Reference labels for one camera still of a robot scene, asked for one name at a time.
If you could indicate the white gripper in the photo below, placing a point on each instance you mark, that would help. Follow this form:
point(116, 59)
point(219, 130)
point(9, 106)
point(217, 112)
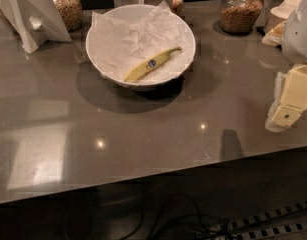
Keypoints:
point(299, 37)

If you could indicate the yellow banana with sticker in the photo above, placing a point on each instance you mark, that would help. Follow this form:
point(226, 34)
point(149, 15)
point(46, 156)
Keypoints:
point(149, 64)

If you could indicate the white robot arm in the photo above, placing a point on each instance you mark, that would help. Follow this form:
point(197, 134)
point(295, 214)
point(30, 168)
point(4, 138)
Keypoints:
point(291, 35)

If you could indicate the white bowl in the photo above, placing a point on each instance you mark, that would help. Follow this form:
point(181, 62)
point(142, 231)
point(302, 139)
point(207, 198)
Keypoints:
point(140, 47)

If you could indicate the black white striped strip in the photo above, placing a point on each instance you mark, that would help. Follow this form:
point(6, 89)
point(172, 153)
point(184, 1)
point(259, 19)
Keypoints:
point(266, 224)

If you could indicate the stack of white plates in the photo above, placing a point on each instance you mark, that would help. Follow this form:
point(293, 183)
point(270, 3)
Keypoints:
point(281, 13)

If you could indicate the glass jar of nuts right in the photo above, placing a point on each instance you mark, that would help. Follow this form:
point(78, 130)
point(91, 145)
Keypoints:
point(239, 16)

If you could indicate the glass jar of nuts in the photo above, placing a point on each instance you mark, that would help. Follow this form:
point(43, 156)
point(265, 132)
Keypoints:
point(239, 16)
point(71, 13)

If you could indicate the small glass jar back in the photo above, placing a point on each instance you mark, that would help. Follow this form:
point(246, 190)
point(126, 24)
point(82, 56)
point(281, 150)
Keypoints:
point(177, 6)

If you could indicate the white crumpled paper liner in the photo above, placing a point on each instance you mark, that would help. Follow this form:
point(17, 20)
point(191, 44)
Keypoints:
point(136, 44)

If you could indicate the glass jar of nuts left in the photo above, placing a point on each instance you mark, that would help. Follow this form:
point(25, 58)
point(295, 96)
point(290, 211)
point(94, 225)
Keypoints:
point(71, 13)

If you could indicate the white folded card stand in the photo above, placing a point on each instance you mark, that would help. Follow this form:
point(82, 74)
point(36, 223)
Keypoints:
point(36, 21)

